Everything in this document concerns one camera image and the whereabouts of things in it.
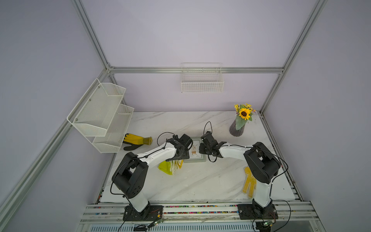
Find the green picture frame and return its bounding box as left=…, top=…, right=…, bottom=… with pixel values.
left=184, top=137, right=206, bottom=163

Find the yellow green white cloth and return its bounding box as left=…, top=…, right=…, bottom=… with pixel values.
left=158, top=160, right=184, bottom=175

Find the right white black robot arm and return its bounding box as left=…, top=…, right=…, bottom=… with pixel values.
left=199, top=132, right=281, bottom=208

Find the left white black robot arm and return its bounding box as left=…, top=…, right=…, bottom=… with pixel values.
left=112, top=134, right=193, bottom=213

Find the dark ribbed vase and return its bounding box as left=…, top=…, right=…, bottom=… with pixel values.
left=228, top=118, right=246, bottom=137

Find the yellow black glove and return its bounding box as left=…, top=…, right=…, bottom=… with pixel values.
left=123, top=133, right=153, bottom=151

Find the sunflower bouquet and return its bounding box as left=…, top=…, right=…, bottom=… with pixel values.
left=234, top=104, right=257, bottom=130

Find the yellow rubber glove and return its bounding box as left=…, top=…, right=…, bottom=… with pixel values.
left=242, top=167, right=257, bottom=199

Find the lower white mesh shelf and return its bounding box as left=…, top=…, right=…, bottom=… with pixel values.
left=93, top=104, right=134, bottom=153

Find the white mesh shelf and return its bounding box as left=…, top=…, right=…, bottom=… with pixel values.
left=67, top=79, right=126, bottom=137
left=93, top=104, right=134, bottom=153

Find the upper white mesh shelf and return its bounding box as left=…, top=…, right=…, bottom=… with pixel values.
left=67, top=79, right=126, bottom=137

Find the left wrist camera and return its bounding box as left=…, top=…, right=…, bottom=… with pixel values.
left=180, top=134, right=193, bottom=150

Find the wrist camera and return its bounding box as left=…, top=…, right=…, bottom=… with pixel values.
left=201, top=131, right=214, bottom=142
left=180, top=134, right=193, bottom=150

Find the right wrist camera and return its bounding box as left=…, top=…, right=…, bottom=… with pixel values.
left=201, top=131, right=214, bottom=142

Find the white wire wall basket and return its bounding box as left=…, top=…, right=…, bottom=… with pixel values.
left=181, top=62, right=224, bottom=93

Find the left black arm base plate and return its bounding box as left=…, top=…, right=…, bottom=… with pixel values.
left=123, top=205, right=164, bottom=221

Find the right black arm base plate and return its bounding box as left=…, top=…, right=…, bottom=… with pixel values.
left=237, top=204, right=278, bottom=220

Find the aluminium mounting rail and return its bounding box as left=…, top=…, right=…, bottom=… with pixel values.
left=80, top=201, right=319, bottom=224

